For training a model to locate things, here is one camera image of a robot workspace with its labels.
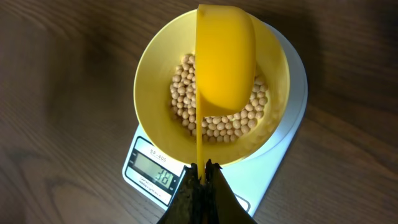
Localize yellow bowl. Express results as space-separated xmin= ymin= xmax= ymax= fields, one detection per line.
xmin=134 ymin=10 xmax=293 ymax=165

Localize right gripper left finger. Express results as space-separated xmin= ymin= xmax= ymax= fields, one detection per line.
xmin=157 ymin=163 xmax=203 ymax=224

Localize white digital kitchen scale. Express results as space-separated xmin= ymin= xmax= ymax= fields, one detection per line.
xmin=122 ymin=28 xmax=308 ymax=216

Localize yellow measuring scoop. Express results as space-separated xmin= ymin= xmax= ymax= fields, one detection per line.
xmin=195 ymin=4 xmax=256 ymax=184

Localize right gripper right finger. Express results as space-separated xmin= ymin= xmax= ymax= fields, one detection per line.
xmin=204 ymin=159 xmax=256 ymax=224

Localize soybeans in yellow bowl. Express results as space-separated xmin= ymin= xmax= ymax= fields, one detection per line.
xmin=170 ymin=54 xmax=268 ymax=143

